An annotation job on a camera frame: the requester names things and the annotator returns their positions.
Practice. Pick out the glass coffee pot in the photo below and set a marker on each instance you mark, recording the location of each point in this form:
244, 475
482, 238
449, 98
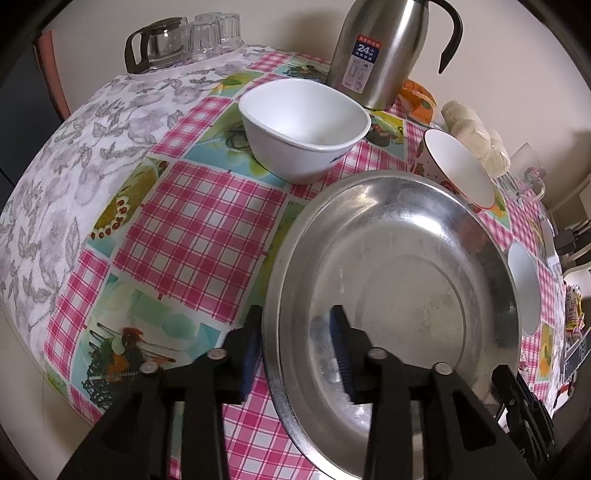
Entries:
161, 44

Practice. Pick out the white bowl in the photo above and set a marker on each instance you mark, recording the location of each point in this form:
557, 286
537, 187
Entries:
300, 115

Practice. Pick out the grey floral cloth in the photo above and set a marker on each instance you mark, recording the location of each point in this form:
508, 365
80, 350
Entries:
69, 152

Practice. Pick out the red-brown chair back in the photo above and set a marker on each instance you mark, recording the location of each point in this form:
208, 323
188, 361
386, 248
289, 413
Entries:
51, 74

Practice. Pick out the white round tray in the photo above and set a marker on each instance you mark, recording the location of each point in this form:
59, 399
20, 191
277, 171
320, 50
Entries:
207, 63

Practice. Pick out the pink checked tablecloth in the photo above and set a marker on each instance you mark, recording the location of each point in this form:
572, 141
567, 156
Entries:
198, 221

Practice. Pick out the red rimmed bowl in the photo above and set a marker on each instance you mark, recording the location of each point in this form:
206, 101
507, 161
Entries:
457, 166

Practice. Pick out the clear drinking glass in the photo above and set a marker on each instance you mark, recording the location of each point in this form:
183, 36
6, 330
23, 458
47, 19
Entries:
205, 17
203, 41
230, 30

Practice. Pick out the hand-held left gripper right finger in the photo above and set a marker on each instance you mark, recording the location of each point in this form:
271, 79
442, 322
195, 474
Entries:
340, 353

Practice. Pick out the bag of steamed buns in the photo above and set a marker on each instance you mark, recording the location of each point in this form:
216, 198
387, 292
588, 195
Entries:
466, 122

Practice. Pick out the clear glass mug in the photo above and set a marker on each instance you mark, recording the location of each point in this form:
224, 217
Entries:
531, 177

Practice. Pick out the large steel basin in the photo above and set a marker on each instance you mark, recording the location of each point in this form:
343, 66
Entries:
406, 286

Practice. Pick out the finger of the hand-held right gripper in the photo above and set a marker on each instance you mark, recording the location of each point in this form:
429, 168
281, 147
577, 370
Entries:
512, 392

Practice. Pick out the stainless steel thermos jug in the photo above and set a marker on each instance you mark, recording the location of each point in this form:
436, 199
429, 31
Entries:
374, 41

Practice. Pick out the small white plate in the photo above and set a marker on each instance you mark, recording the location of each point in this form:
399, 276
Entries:
524, 286

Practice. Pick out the orange snack packet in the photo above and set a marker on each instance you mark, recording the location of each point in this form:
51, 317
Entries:
422, 104

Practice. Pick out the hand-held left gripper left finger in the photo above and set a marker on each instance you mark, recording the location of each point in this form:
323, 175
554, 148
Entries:
251, 353

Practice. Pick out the colourful printed packet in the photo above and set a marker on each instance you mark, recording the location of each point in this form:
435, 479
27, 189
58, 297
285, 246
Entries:
574, 307

